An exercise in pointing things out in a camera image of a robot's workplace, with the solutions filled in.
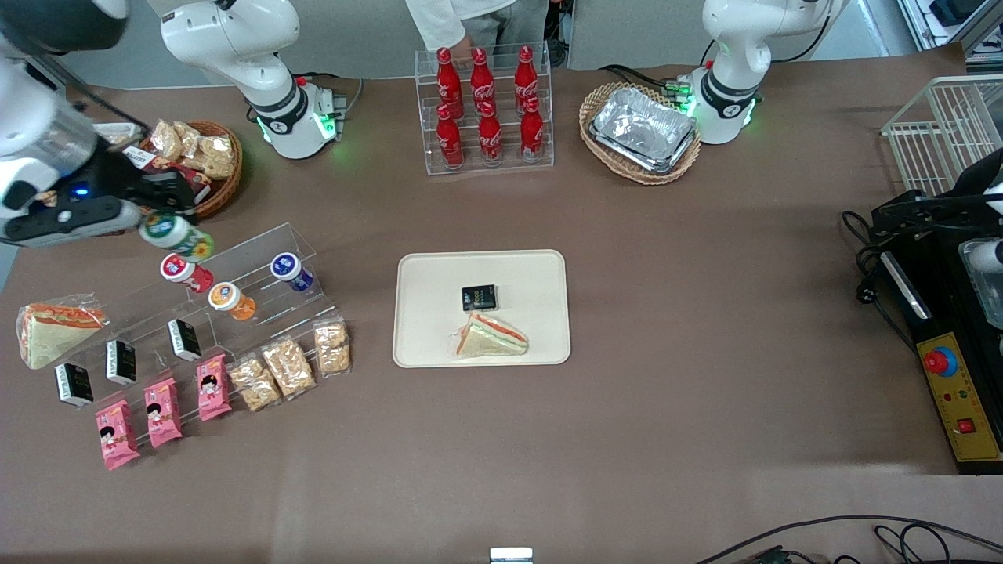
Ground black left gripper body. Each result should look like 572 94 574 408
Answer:
947 147 1003 222

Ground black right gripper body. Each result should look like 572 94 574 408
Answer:
72 150 158 211

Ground green lid gum bottle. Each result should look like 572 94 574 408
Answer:
139 212 215 263

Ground white rectangular plastic tray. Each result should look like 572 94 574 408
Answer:
91 122 143 151

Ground red lid gum bottle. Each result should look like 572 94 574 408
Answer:
160 251 215 295

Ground orange gum bottle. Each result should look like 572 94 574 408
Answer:
207 282 258 322

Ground blue lid gum bottle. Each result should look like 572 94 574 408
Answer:
270 251 315 294

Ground aluminium foil tray stack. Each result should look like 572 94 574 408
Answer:
589 86 698 175

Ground beige serving tray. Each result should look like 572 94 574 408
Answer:
392 249 572 368

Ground red cookie box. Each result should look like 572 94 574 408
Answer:
123 146 213 206

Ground round wicker basket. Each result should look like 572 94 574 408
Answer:
139 119 244 220

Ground clear plastic container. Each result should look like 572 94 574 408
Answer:
958 238 1003 331

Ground clear acrylic stepped display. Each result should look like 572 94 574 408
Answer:
100 222 339 381

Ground red emergency stop button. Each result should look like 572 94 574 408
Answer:
922 346 959 378

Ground wrapped triangle sandwich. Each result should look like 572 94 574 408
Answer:
16 295 108 371
453 311 530 360

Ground pink snack pack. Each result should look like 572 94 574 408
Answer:
195 353 234 422
95 399 142 472
143 378 183 449

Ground black yellow control box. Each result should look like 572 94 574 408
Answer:
870 223 1003 476

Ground red cola bottle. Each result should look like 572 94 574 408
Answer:
470 47 496 107
520 96 545 163
435 47 462 110
514 45 540 103
477 100 504 166
436 103 465 170

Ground person in white sweater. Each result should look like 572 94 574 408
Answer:
405 0 549 57

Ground oval wicker basket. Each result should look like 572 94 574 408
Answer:
579 81 703 186

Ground clear acrylic bottle rack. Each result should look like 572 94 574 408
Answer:
415 42 556 176

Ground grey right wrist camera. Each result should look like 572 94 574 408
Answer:
2 196 144 247

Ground black cable bundle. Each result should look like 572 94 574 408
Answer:
841 208 919 355

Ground white wire basket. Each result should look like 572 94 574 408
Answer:
881 74 1003 197

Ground grey arm base cable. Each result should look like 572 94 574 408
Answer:
298 70 366 130

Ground black arm base cables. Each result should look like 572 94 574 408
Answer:
599 63 694 101

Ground black floor cables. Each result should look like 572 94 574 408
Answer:
693 514 1003 564

